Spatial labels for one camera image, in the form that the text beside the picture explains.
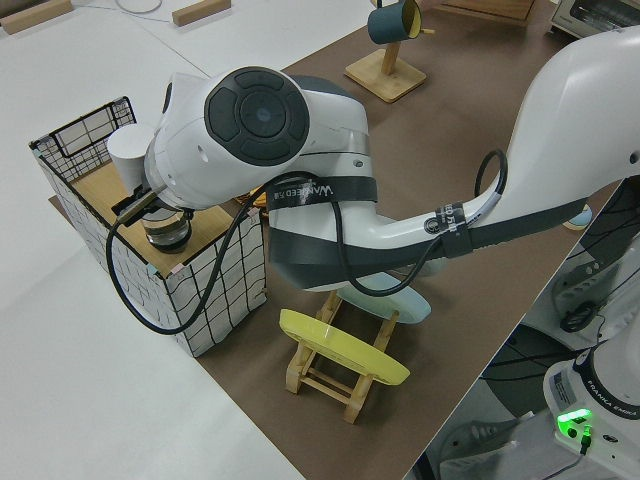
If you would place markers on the wooden plate rack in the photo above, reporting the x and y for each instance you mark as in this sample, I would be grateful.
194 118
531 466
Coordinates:
295 372

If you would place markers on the blue dome bell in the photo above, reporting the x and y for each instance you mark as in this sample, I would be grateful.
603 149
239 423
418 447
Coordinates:
580 218

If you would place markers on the white power strip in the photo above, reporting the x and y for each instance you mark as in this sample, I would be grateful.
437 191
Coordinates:
580 290

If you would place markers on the light blue plate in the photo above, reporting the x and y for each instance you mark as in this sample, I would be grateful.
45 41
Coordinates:
400 307

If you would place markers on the wooden block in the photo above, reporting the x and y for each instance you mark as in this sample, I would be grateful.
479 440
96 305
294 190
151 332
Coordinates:
200 12
35 17

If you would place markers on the white toaster oven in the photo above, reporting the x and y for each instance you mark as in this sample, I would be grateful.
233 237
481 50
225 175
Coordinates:
575 15

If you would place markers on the wooden mug tree stand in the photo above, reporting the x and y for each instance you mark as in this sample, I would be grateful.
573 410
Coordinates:
385 75

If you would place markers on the yellow plate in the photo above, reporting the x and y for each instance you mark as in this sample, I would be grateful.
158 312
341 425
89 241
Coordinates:
340 350

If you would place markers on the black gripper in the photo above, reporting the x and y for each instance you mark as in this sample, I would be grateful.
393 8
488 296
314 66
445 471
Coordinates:
144 192

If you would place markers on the white cylindrical water bottle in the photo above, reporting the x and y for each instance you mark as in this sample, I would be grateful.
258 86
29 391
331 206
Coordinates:
127 155

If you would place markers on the grey power strip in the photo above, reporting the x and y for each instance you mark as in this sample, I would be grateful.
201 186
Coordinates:
480 432

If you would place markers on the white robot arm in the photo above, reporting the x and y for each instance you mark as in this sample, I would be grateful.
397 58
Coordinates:
325 125

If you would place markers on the dark blue mug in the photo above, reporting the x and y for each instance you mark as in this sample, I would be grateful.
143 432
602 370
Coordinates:
390 22

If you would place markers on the brown table mat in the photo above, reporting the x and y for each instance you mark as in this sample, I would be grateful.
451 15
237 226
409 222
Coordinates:
450 125

